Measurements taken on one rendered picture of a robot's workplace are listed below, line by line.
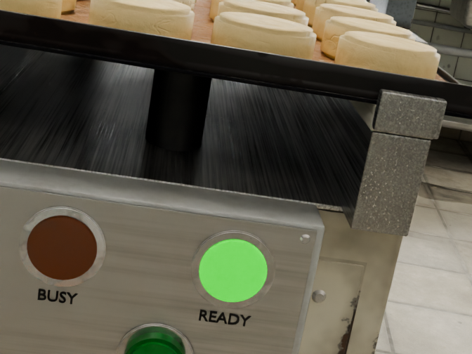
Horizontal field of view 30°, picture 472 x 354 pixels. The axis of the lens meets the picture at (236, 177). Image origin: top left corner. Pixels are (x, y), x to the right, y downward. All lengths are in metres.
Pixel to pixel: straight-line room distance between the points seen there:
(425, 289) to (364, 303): 2.12
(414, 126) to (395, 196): 0.04
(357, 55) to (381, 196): 0.07
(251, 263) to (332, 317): 0.07
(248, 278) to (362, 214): 0.06
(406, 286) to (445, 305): 0.13
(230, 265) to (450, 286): 2.26
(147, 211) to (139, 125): 0.13
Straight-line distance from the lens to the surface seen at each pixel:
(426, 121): 0.40
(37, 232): 0.41
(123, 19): 0.41
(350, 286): 0.46
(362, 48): 0.42
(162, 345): 0.42
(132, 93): 0.60
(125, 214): 0.41
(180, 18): 0.41
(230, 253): 0.41
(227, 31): 0.41
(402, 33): 0.48
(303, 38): 0.41
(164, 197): 0.41
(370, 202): 0.41
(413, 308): 2.45
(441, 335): 2.34
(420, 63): 0.42
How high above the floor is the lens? 0.98
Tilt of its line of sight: 18 degrees down
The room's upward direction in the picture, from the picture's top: 10 degrees clockwise
